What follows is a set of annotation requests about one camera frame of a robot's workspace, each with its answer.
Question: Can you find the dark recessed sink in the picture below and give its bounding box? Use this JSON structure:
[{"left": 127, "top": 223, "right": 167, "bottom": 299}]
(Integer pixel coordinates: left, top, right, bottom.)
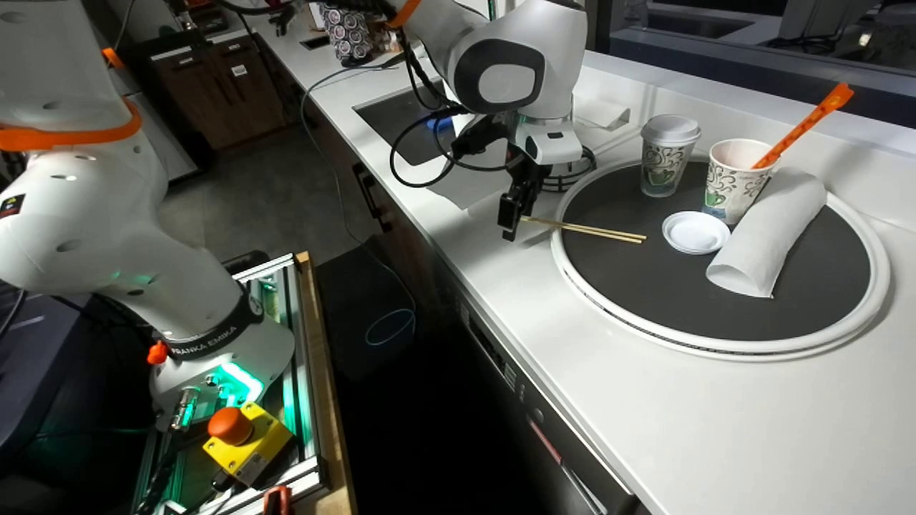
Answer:
[{"left": 351, "top": 85, "right": 481, "bottom": 172}]

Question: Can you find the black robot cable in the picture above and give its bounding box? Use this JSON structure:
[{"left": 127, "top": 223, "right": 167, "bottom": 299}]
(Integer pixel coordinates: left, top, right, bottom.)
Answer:
[{"left": 386, "top": 26, "right": 524, "bottom": 192}]

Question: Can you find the small dotted cup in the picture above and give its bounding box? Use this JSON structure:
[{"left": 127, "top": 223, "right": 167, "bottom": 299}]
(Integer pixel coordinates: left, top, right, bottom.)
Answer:
[{"left": 325, "top": 2, "right": 376, "bottom": 67}]

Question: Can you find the brown wooden cabinet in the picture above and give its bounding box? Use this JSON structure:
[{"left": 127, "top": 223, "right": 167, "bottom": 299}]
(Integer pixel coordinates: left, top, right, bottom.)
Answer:
[{"left": 125, "top": 26, "right": 295, "bottom": 155}]

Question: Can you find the orange flat stick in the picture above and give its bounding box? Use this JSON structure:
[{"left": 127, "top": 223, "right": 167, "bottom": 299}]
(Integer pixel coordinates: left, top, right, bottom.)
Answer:
[{"left": 749, "top": 80, "right": 857, "bottom": 172}]

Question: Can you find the yellow emergency stop box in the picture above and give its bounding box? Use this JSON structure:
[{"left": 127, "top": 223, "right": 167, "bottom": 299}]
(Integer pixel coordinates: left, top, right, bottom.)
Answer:
[{"left": 199, "top": 404, "right": 295, "bottom": 489}]

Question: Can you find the clear acrylic napkin holder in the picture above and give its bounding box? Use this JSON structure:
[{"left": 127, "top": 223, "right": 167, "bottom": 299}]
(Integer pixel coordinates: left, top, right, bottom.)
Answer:
[{"left": 581, "top": 80, "right": 664, "bottom": 139}]

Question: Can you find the thin wooden stick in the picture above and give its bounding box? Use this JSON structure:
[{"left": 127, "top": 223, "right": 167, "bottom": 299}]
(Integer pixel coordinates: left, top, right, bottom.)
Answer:
[{"left": 517, "top": 215, "right": 650, "bottom": 249}]

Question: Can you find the open patterned paper cup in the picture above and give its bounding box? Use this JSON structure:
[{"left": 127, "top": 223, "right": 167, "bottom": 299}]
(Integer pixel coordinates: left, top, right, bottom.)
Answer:
[{"left": 701, "top": 138, "right": 779, "bottom": 229}]

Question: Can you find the blue cable loop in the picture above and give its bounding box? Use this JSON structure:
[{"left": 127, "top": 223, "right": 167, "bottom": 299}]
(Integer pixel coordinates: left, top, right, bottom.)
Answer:
[{"left": 359, "top": 306, "right": 418, "bottom": 349}]

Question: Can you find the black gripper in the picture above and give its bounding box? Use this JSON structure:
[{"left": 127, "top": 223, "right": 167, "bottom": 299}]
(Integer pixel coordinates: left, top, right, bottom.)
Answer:
[{"left": 494, "top": 143, "right": 554, "bottom": 243}]

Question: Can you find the patterned paper cup with lid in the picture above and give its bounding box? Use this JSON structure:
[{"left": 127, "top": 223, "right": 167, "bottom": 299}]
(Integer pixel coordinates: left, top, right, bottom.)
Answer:
[{"left": 638, "top": 112, "right": 704, "bottom": 201}]

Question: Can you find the wooden frame board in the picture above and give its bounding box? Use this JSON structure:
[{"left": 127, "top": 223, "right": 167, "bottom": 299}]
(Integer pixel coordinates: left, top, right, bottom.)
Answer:
[{"left": 292, "top": 249, "right": 359, "bottom": 515}]

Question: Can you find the round black white-rimmed tray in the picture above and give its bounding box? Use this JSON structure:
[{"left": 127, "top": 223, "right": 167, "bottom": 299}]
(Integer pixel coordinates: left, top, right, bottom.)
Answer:
[{"left": 545, "top": 155, "right": 895, "bottom": 364}]

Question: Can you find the rolled white towel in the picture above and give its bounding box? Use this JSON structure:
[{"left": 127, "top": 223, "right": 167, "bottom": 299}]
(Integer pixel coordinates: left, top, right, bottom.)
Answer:
[{"left": 704, "top": 168, "right": 829, "bottom": 299}]

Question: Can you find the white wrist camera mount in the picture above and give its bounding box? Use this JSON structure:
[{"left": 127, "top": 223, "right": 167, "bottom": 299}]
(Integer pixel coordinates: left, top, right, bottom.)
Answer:
[{"left": 512, "top": 116, "right": 585, "bottom": 172}]

